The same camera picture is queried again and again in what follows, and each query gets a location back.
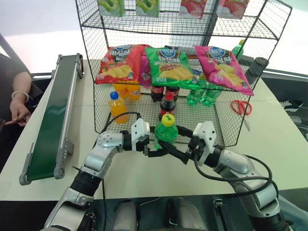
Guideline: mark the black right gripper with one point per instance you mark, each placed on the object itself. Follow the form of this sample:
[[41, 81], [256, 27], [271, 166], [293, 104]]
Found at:
[[195, 150]]

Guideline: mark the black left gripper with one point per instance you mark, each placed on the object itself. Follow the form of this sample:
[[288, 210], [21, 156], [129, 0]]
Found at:
[[145, 142]]

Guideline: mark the green soda bottle yellow cap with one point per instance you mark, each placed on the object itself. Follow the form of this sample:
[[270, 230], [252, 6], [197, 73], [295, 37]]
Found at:
[[166, 132]]

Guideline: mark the person's bare forearm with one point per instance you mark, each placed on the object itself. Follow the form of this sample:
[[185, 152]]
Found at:
[[21, 81]]

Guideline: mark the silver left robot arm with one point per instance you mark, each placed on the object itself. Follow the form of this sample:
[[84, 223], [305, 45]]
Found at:
[[98, 158]]

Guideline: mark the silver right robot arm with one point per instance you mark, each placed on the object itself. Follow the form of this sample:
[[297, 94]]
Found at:
[[243, 168]]

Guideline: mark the green conveyor belt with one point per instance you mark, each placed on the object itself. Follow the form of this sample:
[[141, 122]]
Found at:
[[54, 113]]

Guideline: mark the person's bare hand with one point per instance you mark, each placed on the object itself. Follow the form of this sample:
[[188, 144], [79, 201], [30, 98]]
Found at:
[[18, 111]]

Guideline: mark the cola bottle red cap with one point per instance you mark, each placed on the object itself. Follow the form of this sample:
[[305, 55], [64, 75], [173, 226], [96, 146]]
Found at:
[[167, 103]]

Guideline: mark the orange soda bottle blue cap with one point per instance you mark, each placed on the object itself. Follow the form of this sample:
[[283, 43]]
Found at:
[[117, 108]]

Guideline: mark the blue snack bag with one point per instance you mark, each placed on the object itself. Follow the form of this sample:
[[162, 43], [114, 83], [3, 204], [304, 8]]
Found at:
[[197, 73]]

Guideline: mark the green potato chip bag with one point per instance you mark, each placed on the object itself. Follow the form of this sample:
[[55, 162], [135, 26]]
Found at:
[[170, 69]]

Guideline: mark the magenta snack bag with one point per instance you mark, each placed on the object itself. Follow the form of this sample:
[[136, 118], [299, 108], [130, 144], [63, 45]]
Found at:
[[145, 72]]

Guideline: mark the dark grey rounded shape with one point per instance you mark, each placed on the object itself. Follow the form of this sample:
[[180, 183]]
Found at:
[[126, 215], [186, 215]]

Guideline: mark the pink potato chip bag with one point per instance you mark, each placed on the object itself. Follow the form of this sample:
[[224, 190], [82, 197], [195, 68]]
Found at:
[[223, 69]]

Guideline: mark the red potato chip bag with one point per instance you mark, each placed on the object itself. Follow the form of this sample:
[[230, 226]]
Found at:
[[120, 65]]

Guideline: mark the black ribbed cylinder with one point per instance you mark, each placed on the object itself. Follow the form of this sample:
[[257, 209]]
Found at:
[[246, 63], [258, 69]]

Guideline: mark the red strawberry juice carton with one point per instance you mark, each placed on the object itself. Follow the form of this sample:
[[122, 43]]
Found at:
[[232, 8], [193, 8]]

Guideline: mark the green apple juice carton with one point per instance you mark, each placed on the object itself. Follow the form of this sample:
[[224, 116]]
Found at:
[[147, 7], [111, 7]]

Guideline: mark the person's dark clothing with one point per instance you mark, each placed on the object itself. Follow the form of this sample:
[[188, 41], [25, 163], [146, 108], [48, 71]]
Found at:
[[7, 69]]

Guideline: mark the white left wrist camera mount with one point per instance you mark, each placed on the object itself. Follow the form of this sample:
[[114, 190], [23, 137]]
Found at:
[[140, 128]]

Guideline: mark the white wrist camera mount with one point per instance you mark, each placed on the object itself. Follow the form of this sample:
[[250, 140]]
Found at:
[[140, 128], [205, 132]]

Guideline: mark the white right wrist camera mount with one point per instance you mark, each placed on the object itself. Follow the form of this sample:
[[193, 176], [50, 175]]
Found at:
[[205, 132]]

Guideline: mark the black clamp bracket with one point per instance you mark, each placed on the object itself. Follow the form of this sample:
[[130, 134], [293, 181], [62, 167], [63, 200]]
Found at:
[[218, 207]]

